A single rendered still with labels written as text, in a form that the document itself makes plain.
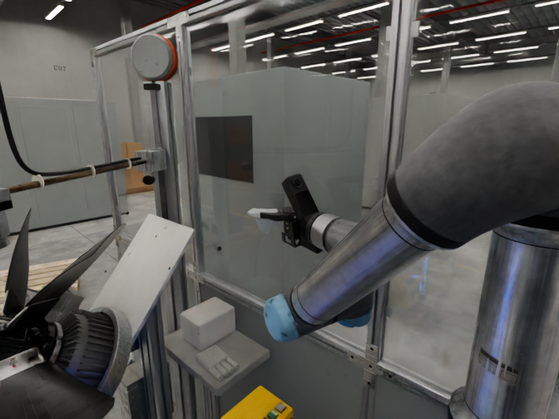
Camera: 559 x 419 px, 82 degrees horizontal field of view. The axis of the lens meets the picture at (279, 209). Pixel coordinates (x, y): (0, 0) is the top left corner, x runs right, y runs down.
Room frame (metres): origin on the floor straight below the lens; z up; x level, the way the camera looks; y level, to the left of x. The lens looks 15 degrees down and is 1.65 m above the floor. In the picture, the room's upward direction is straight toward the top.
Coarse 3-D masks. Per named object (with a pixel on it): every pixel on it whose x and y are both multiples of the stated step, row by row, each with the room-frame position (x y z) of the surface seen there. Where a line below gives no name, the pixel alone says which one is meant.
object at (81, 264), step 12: (120, 228) 0.72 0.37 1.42; (108, 240) 0.71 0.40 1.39; (96, 252) 0.69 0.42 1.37; (72, 264) 0.57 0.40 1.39; (84, 264) 0.68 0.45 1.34; (60, 276) 0.58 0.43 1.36; (72, 276) 0.67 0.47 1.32; (48, 288) 0.60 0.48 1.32; (60, 288) 0.66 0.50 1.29; (36, 300) 0.60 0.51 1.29
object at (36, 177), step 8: (0, 88) 0.63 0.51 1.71; (0, 96) 0.62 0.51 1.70; (0, 104) 0.62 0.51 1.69; (8, 120) 0.63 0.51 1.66; (8, 128) 0.63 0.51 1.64; (8, 136) 0.63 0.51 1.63; (16, 152) 0.63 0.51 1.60; (120, 160) 0.97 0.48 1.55; (128, 160) 1.00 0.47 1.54; (24, 168) 0.64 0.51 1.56; (80, 168) 0.80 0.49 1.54; (88, 168) 0.82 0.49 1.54; (96, 168) 0.86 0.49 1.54; (128, 168) 1.00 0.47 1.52; (32, 176) 0.67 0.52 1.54; (40, 176) 0.67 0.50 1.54; (88, 176) 0.84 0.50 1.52
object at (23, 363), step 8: (24, 352) 0.57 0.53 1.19; (32, 352) 0.57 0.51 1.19; (40, 352) 0.58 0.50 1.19; (8, 360) 0.55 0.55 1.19; (24, 360) 0.55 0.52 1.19; (32, 360) 0.56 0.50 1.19; (40, 360) 0.56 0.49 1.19; (0, 368) 0.53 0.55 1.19; (8, 368) 0.53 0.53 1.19; (16, 368) 0.53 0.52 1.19; (24, 368) 0.53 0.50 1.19; (0, 376) 0.51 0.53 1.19; (8, 376) 0.51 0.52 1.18
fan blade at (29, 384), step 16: (32, 368) 0.53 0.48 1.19; (48, 368) 0.53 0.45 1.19; (0, 384) 0.49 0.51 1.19; (16, 384) 0.49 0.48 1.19; (32, 384) 0.49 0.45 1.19; (48, 384) 0.49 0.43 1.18; (64, 384) 0.49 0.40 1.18; (80, 384) 0.49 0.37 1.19; (0, 400) 0.46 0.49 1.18; (16, 400) 0.46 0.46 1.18; (32, 400) 0.46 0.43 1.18; (48, 400) 0.46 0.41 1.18; (64, 400) 0.46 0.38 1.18; (80, 400) 0.46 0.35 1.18; (96, 400) 0.46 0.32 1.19; (112, 400) 0.45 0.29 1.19; (0, 416) 0.43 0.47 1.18; (16, 416) 0.43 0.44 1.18; (32, 416) 0.43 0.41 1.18; (48, 416) 0.43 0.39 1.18; (64, 416) 0.43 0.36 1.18; (80, 416) 0.43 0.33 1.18; (96, 416) 0.43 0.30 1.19
